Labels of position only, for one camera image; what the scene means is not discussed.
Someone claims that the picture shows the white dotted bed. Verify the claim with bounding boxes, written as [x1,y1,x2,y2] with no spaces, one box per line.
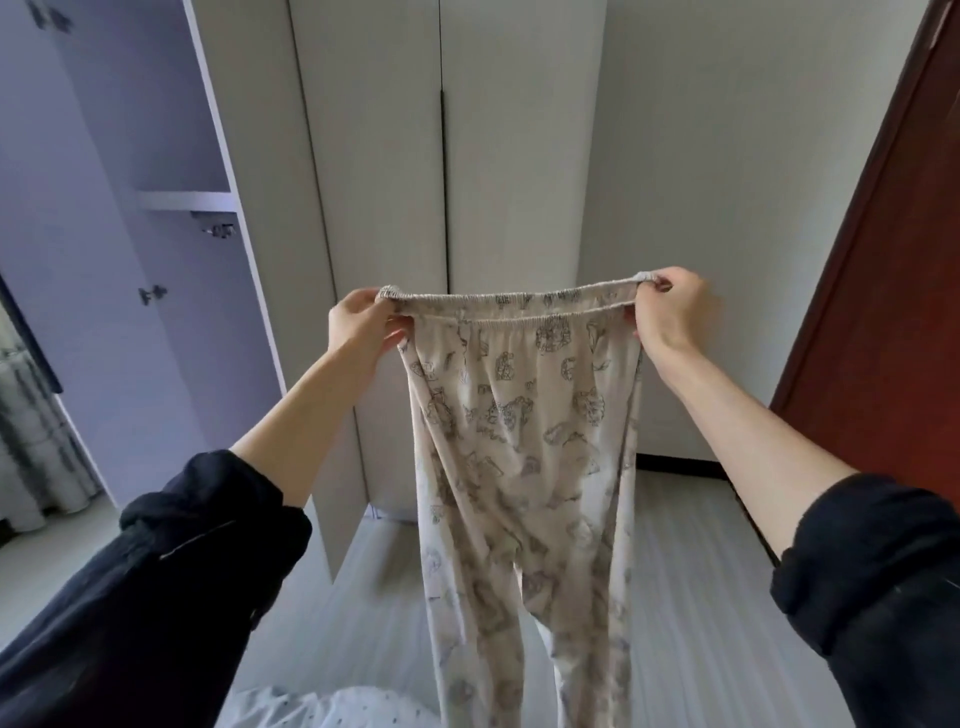
[217,682,444,728]

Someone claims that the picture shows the person's left hand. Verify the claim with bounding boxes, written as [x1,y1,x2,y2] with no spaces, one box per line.
[327,288,414,377]

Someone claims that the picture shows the dark red wooden door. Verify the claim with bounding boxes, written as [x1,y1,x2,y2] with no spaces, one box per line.
[772,0,960,512]

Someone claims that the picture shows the person's right forearm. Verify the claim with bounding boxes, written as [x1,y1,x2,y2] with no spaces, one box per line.
[645,337,960,728]

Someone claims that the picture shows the cream printed pyjama trousers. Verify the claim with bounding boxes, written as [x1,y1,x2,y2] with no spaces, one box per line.
[375,271,669,728]

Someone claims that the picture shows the grey wardrobe shelf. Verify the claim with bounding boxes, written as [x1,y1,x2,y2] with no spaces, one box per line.
[135,189,239,215]

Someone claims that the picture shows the black baseboard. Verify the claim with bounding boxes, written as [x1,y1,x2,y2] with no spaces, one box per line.
[637,453,729,482]

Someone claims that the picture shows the light grey wardrobe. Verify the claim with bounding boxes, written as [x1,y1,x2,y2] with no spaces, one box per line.
[0,0,609,579]

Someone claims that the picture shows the person's right hand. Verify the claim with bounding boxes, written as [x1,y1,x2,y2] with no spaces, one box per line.
[630,265,714,362]

